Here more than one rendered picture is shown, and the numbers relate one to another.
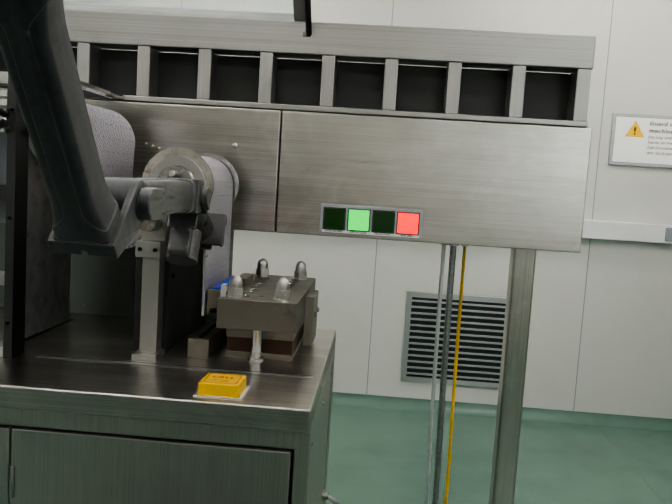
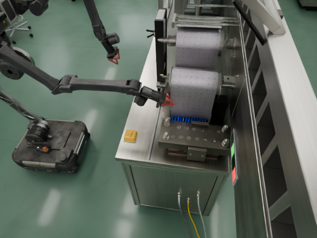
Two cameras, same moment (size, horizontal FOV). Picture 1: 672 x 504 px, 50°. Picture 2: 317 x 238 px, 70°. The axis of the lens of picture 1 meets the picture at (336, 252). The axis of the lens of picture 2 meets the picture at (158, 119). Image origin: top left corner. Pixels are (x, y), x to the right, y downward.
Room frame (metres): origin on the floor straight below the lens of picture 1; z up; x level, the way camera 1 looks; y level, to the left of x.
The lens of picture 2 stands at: (1.52, -0.61, 2.06)
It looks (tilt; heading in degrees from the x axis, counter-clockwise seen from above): 50 degrees down; 98
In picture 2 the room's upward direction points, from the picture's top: 3 degrees counter-clockwise
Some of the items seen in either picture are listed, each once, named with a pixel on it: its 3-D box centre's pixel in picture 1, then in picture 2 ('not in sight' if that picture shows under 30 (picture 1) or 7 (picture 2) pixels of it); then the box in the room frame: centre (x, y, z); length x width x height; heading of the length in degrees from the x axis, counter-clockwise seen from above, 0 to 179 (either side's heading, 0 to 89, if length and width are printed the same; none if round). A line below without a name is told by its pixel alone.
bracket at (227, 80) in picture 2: not in sight; (229, 80); (1.77, 0.31, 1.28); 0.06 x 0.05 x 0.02; 177
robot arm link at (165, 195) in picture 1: (153, 197); (100, 85); (1.08, 0.28, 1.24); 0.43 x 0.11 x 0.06; 179
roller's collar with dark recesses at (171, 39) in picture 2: not in sight; (172, 40); (1.46, 0.58, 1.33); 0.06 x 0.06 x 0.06; 87
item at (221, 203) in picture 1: (218, 224); (191, 101); (1.59, 0.26, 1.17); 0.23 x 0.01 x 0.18; 177
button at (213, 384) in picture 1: (222, 385); (130, 135); (1.23, 0.18, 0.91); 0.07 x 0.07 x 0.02; 87
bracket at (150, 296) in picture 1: (150, 282); (165, 100); (1.43, 0.37, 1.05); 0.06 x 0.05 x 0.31; 177
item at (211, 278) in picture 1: (216, 286); (190, 117); (1.59, 0.26, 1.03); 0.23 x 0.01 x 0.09; 177
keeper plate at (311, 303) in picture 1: (312, 317); (196, 154); (1.63, 0.05, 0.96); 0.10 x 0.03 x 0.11; 177
